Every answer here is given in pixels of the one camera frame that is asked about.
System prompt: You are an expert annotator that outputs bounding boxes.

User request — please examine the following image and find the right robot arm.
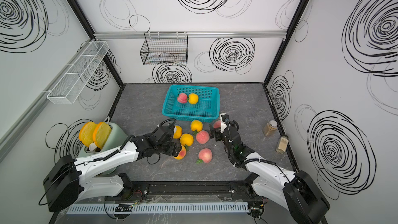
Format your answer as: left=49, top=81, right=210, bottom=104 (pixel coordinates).
left=210, top=114, right=330, bottom=224

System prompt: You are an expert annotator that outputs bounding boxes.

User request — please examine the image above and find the pink peach bottom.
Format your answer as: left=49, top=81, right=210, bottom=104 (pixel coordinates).
left=195, top=148, right=212, bottom=164

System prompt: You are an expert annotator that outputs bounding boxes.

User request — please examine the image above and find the yellow toast slice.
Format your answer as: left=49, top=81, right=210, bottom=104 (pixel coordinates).
left=78, top=122, right=97, bottom=147
left=93, top=122, right=112, bottom=149

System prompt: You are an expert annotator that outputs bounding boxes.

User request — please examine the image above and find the mint green toaster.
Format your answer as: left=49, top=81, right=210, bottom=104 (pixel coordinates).
left=78, top=122, right=128, bottom=157

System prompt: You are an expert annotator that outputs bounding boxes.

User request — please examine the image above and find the beige spice jar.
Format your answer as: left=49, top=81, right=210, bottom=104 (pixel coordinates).
left=276, top=135, right=289, bottom=154

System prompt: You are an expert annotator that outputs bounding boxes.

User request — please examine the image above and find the white slotted cable duct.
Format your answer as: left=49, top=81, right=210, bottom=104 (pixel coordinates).
left=67, top=202, right=249, bottom=215

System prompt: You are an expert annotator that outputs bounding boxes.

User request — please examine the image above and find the brown spice jar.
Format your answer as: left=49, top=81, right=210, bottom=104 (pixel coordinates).
left=262, top=120, right=278, bottom=136

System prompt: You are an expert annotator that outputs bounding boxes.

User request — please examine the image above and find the right yellow toast slice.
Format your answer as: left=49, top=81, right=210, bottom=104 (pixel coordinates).
left=93, top=122, right=112, bottom=149

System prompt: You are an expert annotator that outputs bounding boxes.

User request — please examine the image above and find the pink peach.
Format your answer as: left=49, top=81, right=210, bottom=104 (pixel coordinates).
left=195, top=148, right=212, bottom=164
left=196, top=130, right=210, bottom=144
left=213, top=120, right=221, bottom=129
left=177, top=93, right=189, bottom=104

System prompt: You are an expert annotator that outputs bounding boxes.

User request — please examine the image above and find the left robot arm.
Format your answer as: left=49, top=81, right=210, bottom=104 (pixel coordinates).
left=38, top=118, right=181, bottom=213

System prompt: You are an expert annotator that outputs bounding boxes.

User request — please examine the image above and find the white mesh wall shelf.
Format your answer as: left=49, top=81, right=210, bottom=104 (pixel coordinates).
left=47, top=40, right=110, bottom=104

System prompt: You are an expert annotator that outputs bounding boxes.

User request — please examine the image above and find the black wire wall basket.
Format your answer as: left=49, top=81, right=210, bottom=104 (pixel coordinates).
left=140, top=32, right=189, bottom=65

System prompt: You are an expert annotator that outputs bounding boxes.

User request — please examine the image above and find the yellow red peach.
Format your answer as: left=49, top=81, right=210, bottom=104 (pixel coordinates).
left=175, top=146, right=187, bottom=160

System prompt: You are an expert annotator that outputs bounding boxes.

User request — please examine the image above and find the teal plastic basket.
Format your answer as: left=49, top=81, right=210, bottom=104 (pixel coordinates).
left=162, top=85, right=220, bottom=122

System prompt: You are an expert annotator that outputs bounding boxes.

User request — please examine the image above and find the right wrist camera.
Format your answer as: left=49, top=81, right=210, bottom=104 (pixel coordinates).
left=219, top=113, right=230, bottom=129

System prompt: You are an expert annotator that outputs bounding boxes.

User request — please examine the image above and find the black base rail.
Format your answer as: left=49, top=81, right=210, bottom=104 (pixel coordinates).
left=63, top=179, right=315, bottom=201

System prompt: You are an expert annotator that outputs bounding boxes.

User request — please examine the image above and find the left yellow toast slice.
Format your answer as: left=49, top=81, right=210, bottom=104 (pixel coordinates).
left=78, top=122, right=97, bottom=147

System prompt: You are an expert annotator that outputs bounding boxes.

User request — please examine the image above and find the yellow peach top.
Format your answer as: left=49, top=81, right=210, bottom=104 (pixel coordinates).
left=190, top=120, right=203, bottom=135

